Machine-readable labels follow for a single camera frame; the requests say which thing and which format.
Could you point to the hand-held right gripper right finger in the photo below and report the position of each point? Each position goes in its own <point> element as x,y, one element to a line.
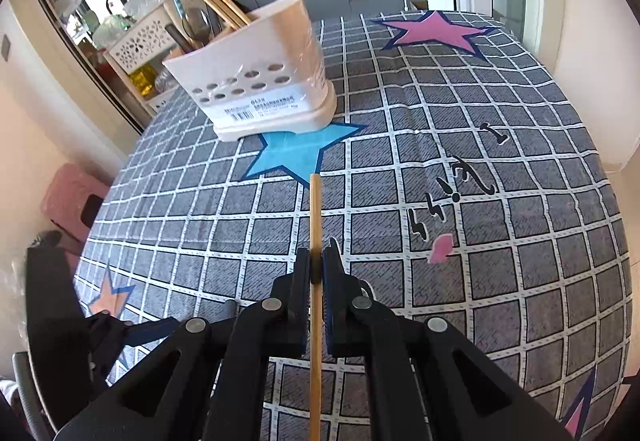
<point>327,301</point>

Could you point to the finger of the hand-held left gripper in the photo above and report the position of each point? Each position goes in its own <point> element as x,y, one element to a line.
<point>150,330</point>

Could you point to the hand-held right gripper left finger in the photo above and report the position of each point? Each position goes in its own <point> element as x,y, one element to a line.
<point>304,316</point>

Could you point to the beige plastic utensil holder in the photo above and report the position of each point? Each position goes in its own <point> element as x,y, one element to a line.
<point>260,61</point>

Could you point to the pink stool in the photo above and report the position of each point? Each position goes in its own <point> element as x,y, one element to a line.
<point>70,201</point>

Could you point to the grey checked star tablecloth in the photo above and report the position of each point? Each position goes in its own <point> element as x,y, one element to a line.
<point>450,171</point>

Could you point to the yellow oil bottle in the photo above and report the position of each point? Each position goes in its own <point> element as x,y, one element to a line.
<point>142,81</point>

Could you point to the beige plastic storage rack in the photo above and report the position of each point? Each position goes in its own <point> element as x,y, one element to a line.
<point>135,46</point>

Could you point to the cardboard box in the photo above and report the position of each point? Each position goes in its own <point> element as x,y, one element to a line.
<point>417,5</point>

